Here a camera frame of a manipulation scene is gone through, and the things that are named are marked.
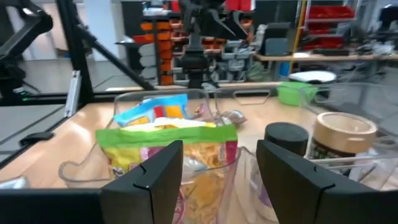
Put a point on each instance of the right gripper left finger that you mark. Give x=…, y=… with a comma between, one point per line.
x=93, y=208

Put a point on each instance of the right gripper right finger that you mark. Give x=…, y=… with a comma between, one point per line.
x=311, y=202

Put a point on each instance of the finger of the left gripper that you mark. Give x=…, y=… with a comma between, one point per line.
x=190, y=62
x=200, y=62

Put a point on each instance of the clear three-compartment plastic bin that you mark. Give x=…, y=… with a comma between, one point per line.
x=87, y=174

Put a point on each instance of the yellow ramen packet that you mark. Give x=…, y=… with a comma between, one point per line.
x=186, y=123

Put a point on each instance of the blue ramen packet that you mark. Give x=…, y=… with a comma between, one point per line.
x=149, y=107

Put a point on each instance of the small jar black lid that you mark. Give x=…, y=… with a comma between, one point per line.
x=286, y=133

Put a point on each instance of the dark-label spice jar gold cap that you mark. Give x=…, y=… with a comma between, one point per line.
x=342, y=133

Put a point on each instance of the green red snack packet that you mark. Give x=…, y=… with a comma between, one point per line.
x=168, y=137

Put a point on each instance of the green plastic bowl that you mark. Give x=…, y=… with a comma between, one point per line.
x=292, y=93

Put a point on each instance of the red storage bins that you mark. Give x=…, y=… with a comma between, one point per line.
x=237, y=4

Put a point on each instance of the orange bin stack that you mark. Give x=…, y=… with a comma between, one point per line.
x=164, y=46

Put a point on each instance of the grey and black machine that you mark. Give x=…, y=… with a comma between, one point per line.
x=275, y=40

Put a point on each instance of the wooden workbench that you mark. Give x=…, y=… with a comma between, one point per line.
x=311, y=57

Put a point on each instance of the white trash can black liner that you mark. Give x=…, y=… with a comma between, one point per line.
x=311, y=76

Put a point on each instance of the rack with red bins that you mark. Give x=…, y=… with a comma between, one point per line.
x=329, y=15

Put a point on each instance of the black monitor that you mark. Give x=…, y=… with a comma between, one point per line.
x=388, y=14

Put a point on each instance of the black aluminium table frame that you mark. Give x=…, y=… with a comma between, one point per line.
x=74, y=46

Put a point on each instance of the silver angle bracket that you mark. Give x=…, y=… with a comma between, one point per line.
x=73, y=93

